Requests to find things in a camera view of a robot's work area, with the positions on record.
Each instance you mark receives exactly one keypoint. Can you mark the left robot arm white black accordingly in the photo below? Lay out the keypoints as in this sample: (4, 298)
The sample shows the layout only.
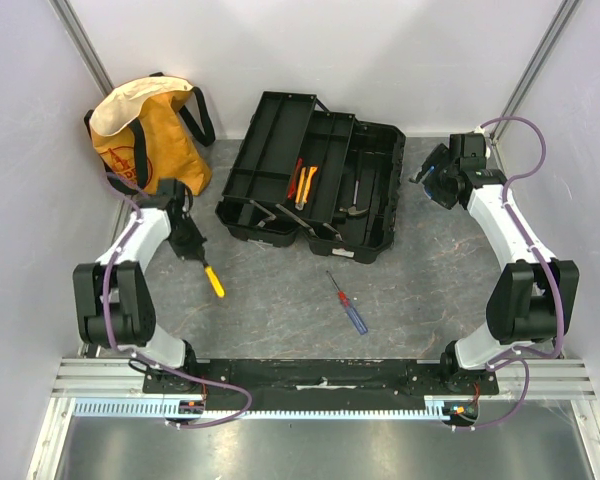
(113, 303)

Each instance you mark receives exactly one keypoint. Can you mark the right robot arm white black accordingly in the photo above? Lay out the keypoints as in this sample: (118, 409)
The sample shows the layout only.
(533, 299)

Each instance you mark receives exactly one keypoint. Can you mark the red blue handled screwdriver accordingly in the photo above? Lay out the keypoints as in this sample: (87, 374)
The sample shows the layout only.
(348, 306)

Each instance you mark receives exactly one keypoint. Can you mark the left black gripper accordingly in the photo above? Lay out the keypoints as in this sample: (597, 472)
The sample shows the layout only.
(194, 250)

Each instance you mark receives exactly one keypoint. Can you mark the claw hammer red black handle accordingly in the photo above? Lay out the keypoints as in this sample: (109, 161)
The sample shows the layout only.
(353, 211)

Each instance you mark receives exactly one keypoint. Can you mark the yellow handled screwdriver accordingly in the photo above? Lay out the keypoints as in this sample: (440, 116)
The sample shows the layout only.
(213, 279)

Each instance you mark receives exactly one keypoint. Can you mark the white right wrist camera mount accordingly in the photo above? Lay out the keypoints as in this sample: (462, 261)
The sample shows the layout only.
(480, 130)

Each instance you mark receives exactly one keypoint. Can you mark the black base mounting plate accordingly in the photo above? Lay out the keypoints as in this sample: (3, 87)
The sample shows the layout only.
(347, 383)

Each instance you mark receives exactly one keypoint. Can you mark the black plastic tool box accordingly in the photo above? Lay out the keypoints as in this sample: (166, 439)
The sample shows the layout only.
(285, 126)

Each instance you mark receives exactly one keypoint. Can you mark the yellow canvas tote bag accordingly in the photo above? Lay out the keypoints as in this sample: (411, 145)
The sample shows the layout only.
(147, 130)

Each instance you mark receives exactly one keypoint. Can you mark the red black utility knife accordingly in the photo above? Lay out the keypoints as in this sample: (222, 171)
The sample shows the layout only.
(294, 179)

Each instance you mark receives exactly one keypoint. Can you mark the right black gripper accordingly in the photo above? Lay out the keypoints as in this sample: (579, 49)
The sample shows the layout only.
(435, 167)

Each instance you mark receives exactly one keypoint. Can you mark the black rubber mallet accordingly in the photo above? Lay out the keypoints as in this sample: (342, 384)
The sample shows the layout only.
(369, 189)

